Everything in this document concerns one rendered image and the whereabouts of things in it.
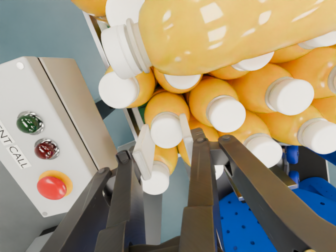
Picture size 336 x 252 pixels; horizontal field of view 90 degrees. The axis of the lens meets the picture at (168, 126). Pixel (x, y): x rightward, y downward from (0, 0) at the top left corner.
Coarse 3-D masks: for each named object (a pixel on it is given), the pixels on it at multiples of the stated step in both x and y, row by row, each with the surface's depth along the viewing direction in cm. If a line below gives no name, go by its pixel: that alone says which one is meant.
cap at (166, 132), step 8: (160, 120) 19; (168, 120) 19; (176, 120) 19; (152, 128) 19; (160, 128) 19; (168, 128) 19; (176, 128) 19; (152, 136) 20; (160, 136) 20; (168, 136) 20; (176, 136) 20; (160, 144) 20; (168, 144) 20; (176, 144) 20
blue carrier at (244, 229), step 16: (304, 192) 35; (224, 208) 37; (240, 208) 36; (320, 208) 31; (224, 224) 34; (240, 224) 33; (256, 224) 32; (224, 240) 31; (240, 240) 30; (256, 240) 29
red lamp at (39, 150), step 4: (40, 144) 19; (44, 144) 19; (48, 144) 20; (36, 148) 19; (40, 148) 19; (44, 148) 19; (48, 148) 19; (52, 148) 20; (36, 152) 19; (40, 152) 19; (44, 152) 19; (48, 152) 19; (52, 152) 20; (40, 156) 19; (44, 156) 20; (48, 156) 20; (52, 156) 20
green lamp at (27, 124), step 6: (24, 114) 18; (18, 120) 18; (24, 120) 18; (30, 120) 18; (36, 120) 19; (18, 126) 18; (24, 126) 18; (30, 126) 18; (36, 126) 19; (24, 132) 18; (30, 132) 19
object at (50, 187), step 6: (42, 180) 21; (48, 180) 21; (54, 180) 21; (60, 180) 21; (36, 186) 21; (42, 186) 21; (48, 186) 21; (54, 186) 21; (60, 186) 21; (42, 192) 21; (48, 192) 21; (54, 192) 21; (60, 192) 21; (48, 198) 22; (54, 198) 22; (60, 198) 22
